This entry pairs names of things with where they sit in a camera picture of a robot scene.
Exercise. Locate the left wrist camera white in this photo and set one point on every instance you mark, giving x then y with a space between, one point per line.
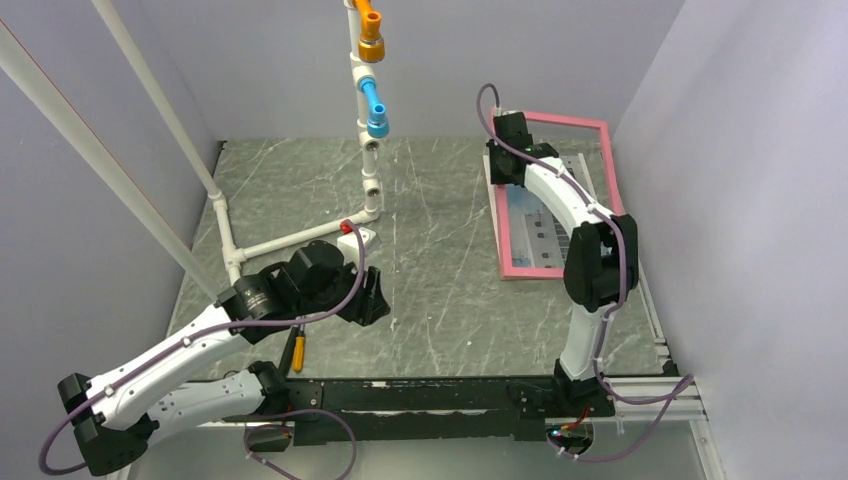
361 240

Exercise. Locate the building photo print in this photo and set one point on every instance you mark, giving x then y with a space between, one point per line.
551 182

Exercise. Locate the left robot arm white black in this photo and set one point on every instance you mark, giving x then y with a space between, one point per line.
116 416

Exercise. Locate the white pvc pipe structure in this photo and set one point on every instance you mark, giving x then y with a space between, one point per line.
233 256

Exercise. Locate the blue pipe nozzle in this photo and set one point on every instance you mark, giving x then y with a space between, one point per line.
377 122

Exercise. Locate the white diagonal pole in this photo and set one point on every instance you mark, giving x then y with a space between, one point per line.
31 79

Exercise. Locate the orange pipe nozzle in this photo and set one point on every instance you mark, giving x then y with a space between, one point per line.
370 45

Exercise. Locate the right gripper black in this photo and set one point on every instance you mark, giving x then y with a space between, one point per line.
495 176

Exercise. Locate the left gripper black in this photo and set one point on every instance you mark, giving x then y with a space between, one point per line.
369 303

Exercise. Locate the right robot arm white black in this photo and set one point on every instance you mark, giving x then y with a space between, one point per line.
601 266

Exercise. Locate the pink photo frame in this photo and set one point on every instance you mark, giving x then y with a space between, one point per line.
529 242

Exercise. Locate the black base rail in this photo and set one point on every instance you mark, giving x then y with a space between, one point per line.
519 407

